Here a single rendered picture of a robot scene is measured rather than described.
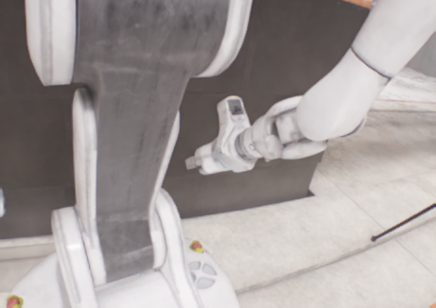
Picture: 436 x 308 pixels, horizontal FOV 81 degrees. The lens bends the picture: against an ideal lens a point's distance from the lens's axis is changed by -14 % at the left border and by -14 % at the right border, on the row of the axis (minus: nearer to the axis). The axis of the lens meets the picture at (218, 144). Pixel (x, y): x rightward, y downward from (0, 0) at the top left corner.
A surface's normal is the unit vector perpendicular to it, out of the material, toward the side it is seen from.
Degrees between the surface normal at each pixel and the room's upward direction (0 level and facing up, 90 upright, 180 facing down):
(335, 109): 82
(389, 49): 107
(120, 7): 85
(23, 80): 90
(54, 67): 127
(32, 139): 90
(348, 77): 82
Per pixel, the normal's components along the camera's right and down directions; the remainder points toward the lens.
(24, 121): 0.38, 0.48
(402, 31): -0.46, 0.56
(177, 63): 0.45, 0.74
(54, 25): 0.54, 0.54
